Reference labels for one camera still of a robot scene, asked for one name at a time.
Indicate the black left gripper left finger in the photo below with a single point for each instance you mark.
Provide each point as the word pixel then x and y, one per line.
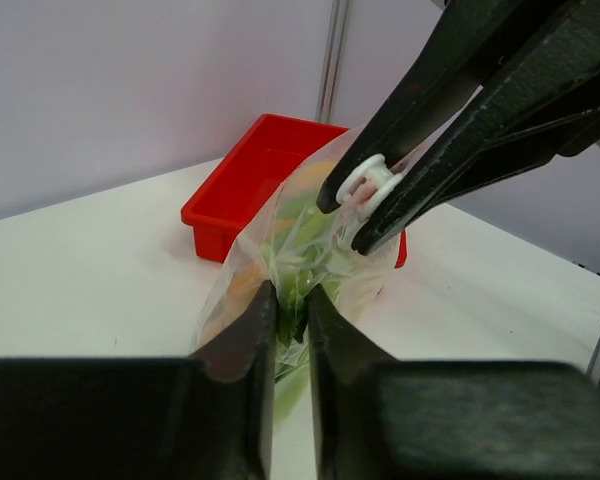
pixel 204 416

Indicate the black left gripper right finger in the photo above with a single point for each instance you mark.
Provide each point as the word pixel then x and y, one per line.
pixel 377 417

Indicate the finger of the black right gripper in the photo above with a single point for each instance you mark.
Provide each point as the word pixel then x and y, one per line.
pixel 544 102
pixel 470 44

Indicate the white zip slider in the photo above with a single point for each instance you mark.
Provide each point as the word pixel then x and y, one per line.
pixel 367 186

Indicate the orange fake tangerine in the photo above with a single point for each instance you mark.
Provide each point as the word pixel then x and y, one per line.
pixel 234 299

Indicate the green fake lettuce leaf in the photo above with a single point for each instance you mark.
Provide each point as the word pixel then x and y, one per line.
pixel 298 256

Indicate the clear zip top bag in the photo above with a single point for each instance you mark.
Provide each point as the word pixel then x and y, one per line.
pixel 364 276

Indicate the yellow fake mango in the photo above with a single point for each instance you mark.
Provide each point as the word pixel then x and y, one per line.
pixel 307 178

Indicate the red plastic tray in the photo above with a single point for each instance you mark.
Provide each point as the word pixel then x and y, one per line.
pixel 248 175

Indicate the aluminium frame post right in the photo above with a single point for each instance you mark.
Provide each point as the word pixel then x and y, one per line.
pixel 335 44

